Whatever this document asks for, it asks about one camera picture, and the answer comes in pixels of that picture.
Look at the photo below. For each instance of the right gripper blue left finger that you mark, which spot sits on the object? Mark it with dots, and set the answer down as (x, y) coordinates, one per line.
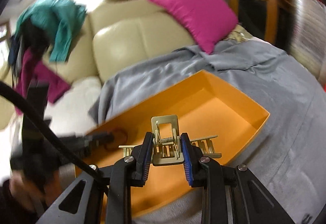
(143, 154)

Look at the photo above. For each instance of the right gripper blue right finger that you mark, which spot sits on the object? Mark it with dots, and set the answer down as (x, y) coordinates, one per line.
(189, 158)

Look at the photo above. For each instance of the cream hair claw clip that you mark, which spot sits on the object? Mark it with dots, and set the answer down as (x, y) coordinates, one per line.
(167, 148)

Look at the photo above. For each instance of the orange cardboard tray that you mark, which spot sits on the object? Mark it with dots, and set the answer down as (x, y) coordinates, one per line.
(205, 105)

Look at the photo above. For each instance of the person left hand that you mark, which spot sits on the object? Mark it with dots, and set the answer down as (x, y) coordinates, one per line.
(28, 195)

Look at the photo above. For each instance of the magenta cloth on sofa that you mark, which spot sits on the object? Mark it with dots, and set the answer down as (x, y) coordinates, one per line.
(33, 71)

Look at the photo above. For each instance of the beige leather sofa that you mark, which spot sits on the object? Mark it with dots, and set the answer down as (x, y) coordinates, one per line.
(115, 35)

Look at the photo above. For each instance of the teal garment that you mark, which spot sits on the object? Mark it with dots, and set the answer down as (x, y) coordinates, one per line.
(61, 21)

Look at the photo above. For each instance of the magenta pillow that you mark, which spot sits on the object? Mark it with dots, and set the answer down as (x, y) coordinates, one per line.
(208, 21)

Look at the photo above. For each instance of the wooden cabinet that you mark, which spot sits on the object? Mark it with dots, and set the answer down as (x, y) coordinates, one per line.
(257, 10)

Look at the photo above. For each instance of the silver foil insulation sheet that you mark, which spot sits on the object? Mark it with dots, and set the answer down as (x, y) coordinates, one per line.
(307, 43)

